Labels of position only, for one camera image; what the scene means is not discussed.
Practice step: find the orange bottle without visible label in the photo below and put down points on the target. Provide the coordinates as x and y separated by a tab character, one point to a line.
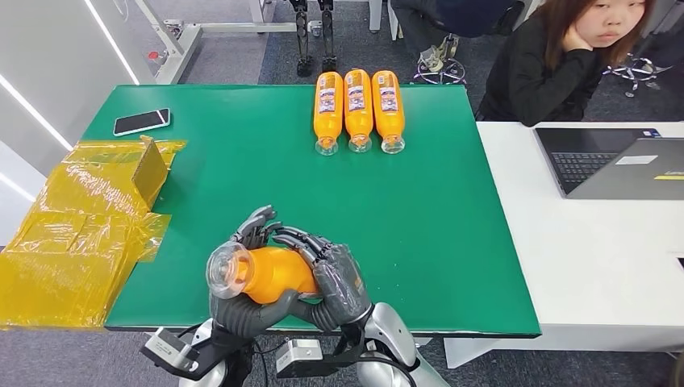
272	272

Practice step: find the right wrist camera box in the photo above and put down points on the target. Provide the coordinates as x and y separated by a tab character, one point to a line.
299	355

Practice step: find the red knob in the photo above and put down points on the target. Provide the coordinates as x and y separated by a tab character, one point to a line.
154	56

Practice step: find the white metal frame stand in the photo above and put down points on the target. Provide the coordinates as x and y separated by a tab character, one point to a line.
179	48

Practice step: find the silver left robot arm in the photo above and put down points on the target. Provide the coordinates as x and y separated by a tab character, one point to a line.
213	376

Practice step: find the black smartphone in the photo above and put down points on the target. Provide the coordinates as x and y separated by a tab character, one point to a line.
141	122

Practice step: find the chrome office chair base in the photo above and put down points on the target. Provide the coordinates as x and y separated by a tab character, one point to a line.
636	68
454	69

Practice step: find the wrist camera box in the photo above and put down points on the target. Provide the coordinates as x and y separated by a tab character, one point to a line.
168	347
299	355

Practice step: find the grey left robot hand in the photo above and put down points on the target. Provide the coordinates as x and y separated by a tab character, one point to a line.
240	318

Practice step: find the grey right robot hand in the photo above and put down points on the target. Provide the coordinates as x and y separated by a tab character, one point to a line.
339	288

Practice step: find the yellow film wrapped cardboard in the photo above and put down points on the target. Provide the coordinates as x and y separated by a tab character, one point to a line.
69	240

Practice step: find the green table mat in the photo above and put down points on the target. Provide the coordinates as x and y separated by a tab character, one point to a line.
267	160

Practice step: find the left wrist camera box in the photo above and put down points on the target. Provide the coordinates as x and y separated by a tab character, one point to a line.
168	347

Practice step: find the orange bottle with label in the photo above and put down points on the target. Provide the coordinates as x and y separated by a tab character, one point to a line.
327	123
357	120
389	123

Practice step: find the person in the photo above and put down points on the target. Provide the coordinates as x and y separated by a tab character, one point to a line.
470	16
534	80

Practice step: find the black legged robot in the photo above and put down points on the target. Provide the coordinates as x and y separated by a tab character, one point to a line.
303	42

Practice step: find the grey laptop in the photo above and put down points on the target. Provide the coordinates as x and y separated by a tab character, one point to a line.
588	160

